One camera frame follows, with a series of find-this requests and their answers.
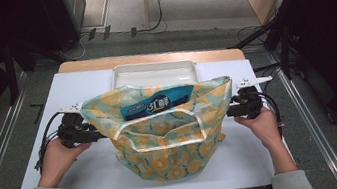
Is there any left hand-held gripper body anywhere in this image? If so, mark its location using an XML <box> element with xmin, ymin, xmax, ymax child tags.
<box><xmin>53</xmin><ymin>100</ymin><xmax>98</xmax><ymax>150</ymax></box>

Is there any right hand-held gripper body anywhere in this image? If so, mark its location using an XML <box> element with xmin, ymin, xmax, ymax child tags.
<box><xmin>231</xmin><ymin>73</ymin><xmax>279</xmax><ymax>122</ymax></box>

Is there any blue snack pouch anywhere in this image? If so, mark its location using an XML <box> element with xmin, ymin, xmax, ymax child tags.
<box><xmin>118</xmin><ymin>84</ymin><xmax>198</xmax><ymax>122</ymax></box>

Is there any lemon print fabric bag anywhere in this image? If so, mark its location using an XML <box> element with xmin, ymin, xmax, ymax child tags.
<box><xmin>77</xmin><ymin>69</ymin><xmax>246</xmax><ymax>189</ymax></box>

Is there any white plastic tray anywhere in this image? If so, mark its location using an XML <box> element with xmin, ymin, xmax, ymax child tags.
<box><xmin>108</xmin><ymin>53</ymin><xmax>201</xmax><ymax>99</ymax></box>

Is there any person's right hand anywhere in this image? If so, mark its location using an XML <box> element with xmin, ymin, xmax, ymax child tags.
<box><xmin>233</xmin><ymin>105</ymin><xmax>284</xmax><ymax>157</ymax></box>

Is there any person's left hand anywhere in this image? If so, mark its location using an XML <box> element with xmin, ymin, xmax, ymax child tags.
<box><xmin>31</xmin><ymin>133</ymin><xmax>98</xmax><ymax>189</ymax></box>

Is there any wooden table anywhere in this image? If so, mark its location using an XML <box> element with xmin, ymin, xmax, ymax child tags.
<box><xmin>45</xmin><ymin>34</ymin><xmax>273</xmax><ymax>189</ymax></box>

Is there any black metal stand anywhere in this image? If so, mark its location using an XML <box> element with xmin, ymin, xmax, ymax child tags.
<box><xmin>222</xmin><ymin>0</ymin><xmax>326</xmax><ymax>88</ymax></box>

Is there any dark cabinet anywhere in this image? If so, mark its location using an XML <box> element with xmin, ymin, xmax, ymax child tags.
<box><xmin>37</xmin><ymin>0</ymin><xmax>94</xmax><ymax>54</ymax></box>

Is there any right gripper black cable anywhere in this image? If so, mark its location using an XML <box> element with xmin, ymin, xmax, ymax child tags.
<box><xmin>256</xmin><ymin>88</ymin><xmax>287</xmax><ymax>139</ymax></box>

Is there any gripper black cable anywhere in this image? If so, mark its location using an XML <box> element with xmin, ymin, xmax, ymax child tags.
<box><xmin>256</xmin><ymin>88</ymin><xmax>287</xmax><ymax>139</ymax></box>
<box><xmin>26</xmin><ymin>111</ymin><xmax>70</xmax><ymax>172</ymax></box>

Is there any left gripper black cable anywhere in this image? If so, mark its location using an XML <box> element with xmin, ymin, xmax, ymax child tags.
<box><xmin>26</xmin><ymin>111</ymin><xmax>70</xmax><ymax>172</ymax></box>

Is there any white floor cable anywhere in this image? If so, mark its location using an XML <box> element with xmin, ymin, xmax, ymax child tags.
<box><xmin>56</xmin><ymin>35</ymin><xmax>88</xmax><ymax>63</ymax></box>

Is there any black hanging cable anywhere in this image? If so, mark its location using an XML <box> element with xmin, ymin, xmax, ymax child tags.
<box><xmin>128</xmin><ymin>0</ymin><xmax>171</xmax><ymax>35</ymax></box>

